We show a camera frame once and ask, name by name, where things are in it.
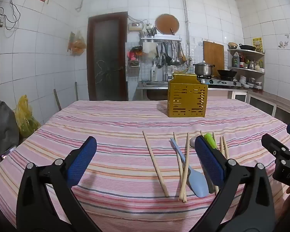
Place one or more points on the hanging kitchen utensils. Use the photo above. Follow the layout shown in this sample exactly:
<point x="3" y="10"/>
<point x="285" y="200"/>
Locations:
<point x="170" y="55"/>

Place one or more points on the enamel bowl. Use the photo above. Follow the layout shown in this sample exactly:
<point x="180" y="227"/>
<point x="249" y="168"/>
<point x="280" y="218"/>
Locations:
<point x="232" y="45"/>

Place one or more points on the white bottle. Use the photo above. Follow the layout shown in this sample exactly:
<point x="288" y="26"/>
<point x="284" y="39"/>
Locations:
<point x="155" y="75"/>

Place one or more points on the steel cooking pot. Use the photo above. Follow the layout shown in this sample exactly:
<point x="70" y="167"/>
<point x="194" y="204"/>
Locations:
<point x="203" y="69"/>

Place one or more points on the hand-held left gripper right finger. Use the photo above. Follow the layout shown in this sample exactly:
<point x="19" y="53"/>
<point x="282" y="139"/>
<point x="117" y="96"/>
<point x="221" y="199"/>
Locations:
<point x="210" y="162"/>

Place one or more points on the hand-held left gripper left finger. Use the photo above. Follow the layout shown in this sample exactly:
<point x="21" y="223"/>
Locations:
<point x="82" y="159"/>

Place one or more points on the yellow plastic bag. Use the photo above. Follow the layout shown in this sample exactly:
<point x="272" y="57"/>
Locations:
<point x="25" y="118"/>

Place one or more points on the stack of white bowls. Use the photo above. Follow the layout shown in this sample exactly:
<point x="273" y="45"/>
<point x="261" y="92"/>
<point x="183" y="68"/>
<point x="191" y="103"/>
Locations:
<point x="243" y="79"/>

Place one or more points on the wall hook sticker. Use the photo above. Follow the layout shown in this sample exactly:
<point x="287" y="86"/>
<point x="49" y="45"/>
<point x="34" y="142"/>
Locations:
<point x="283" y="42"/>

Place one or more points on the row of condiment bottles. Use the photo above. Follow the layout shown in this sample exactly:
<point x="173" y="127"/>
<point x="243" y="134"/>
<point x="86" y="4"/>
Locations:
<point x="251" y="64"/>

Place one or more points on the white wall device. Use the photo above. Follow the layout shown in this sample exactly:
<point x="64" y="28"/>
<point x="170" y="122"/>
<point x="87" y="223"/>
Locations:
<point x="135" y="26"/>

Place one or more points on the smartphone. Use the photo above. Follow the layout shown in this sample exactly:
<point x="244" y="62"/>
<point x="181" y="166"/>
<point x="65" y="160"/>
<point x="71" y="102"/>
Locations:
<point x="7" y="153"/>

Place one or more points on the round orange wok lid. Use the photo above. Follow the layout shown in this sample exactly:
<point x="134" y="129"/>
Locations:
<point x="166" y="24"/>

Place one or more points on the dark sauce bottle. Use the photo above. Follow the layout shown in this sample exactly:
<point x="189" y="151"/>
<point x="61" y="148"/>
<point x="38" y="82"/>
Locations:
<point x="236" y="60"/>

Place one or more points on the steel sink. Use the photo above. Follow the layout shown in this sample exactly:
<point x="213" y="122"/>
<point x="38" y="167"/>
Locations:
<point x="154" y="83"/>

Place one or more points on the gas stove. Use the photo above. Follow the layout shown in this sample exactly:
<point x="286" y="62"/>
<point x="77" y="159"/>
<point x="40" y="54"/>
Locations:
<point x="222" y="82"/>

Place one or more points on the short wooden stick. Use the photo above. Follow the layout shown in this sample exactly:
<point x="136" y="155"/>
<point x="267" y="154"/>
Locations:
<point x="76" y="91"/>

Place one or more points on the long wooden stick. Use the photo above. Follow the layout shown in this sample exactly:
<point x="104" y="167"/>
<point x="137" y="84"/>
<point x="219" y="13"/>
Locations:
<point x="57" y="100"/>

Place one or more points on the yellow wall poster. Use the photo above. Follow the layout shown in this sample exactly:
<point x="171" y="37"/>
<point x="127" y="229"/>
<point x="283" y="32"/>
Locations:
<point x="257" y="44"/>

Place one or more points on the black wok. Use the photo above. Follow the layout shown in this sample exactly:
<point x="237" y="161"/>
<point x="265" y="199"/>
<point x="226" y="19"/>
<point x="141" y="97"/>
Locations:
<point x="226" y="73"/>

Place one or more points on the hanging orange plastic bag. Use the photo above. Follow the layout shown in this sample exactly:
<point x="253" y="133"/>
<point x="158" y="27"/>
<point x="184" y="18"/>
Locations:
<point x="76" y="44"/>

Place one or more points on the red hanging cloth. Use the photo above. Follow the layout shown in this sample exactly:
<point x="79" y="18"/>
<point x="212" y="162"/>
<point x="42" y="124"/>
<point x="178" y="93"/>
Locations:
<point x="134" y="52"/>

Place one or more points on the pink striped tablecloth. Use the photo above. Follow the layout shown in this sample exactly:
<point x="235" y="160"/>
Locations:
<point x="111" y="130"/>

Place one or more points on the white wall rack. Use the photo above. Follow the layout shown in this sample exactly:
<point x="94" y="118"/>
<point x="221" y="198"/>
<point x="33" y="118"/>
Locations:
<point x="160" y="38"/>

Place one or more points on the gold slotted utensil holder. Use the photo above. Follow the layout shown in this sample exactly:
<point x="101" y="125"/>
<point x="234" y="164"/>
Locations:
<point x="186" y="99"/>

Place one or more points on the black pan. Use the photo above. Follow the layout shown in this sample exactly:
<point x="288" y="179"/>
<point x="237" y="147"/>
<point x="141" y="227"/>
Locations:
<point x="247" y="47"/>

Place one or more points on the steel bowls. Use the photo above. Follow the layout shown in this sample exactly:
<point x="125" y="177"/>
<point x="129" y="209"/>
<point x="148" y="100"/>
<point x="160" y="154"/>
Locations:
<point x="255" y="84"/>

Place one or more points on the wooden cutting board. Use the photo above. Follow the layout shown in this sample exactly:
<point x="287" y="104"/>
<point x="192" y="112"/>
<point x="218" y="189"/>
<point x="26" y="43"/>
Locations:
<point x="214" y="54"/>

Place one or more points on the light blue spatula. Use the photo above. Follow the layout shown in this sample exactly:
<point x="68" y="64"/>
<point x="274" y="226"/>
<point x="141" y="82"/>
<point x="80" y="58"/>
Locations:
<point x="198" y="186"/>

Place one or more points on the kitchen counter cabinet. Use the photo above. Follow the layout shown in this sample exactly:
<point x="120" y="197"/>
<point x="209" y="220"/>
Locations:
<point x="261" y="101"/>

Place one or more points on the white wall pipe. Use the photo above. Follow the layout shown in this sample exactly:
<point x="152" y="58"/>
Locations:
<point x="185" y="17"/>

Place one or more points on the dark brown door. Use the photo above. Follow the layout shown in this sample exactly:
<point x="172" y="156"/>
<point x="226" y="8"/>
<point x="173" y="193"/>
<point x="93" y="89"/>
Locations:
<point x="106" y="53"/>

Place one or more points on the corner wall shelf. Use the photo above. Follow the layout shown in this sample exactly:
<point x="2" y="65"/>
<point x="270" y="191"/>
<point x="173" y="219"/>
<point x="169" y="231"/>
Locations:
<point x="246" y="70"/>

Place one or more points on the white plastic bag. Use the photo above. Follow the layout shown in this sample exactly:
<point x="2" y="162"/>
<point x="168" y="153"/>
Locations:
<point x="149" y="49"/>

